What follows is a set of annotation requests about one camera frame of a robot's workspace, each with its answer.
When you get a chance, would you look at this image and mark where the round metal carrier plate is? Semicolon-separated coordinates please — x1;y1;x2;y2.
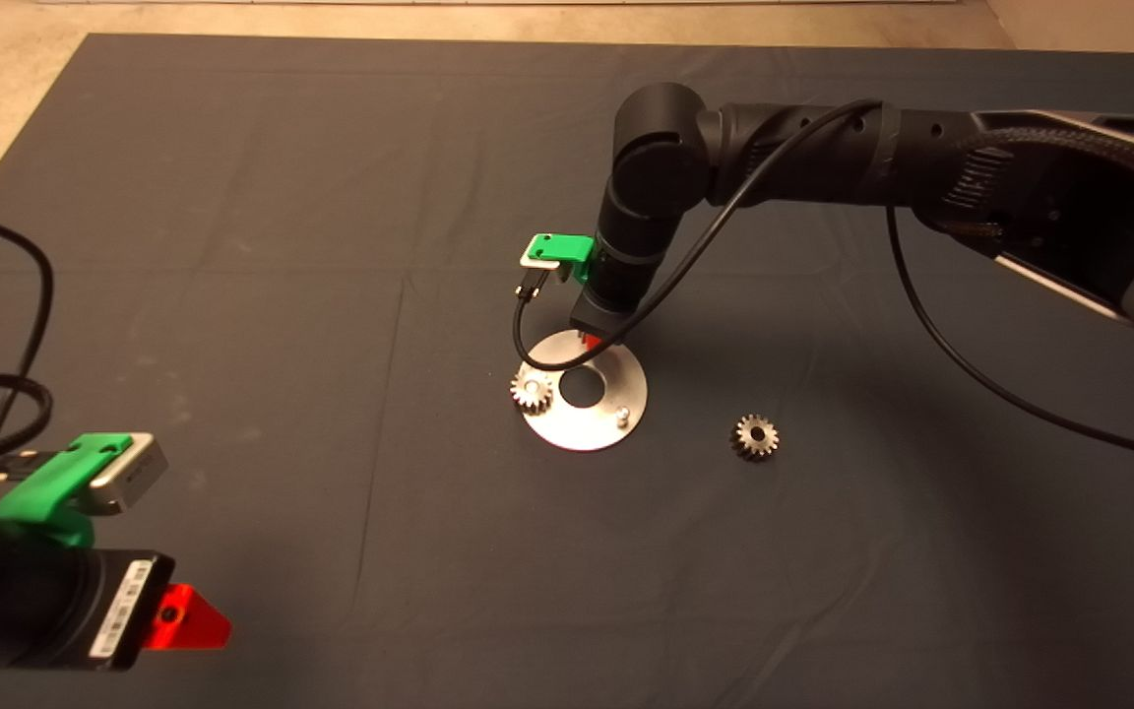
518;330;648;453

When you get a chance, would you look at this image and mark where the dark grey table cloth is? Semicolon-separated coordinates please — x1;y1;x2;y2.
0;32;1134;709

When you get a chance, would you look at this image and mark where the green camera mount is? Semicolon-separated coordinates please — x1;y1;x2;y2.
525;232;596;287
0;430;135;548

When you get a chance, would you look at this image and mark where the green left camera mount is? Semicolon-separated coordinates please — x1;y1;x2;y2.
0;430;135;548

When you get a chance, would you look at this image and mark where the green right camera mount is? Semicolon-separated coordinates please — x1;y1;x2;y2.
525;232;596;287

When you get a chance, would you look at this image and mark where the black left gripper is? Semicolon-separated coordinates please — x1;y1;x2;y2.
70;548;233;673

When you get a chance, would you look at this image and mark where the thin black right camera cable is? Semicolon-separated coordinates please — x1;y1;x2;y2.
513;97;1134;469

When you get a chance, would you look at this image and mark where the braided black right arm cable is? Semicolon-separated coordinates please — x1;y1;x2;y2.
951;126;1134;213

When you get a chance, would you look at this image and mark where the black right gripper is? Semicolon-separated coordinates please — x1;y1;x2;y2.
569;289;643;350

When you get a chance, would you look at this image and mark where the steel planetary gear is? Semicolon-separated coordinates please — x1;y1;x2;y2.
730;413;780;463
510;371;555;416

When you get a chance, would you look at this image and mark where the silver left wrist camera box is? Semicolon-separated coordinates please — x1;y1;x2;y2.
85;430;170;515

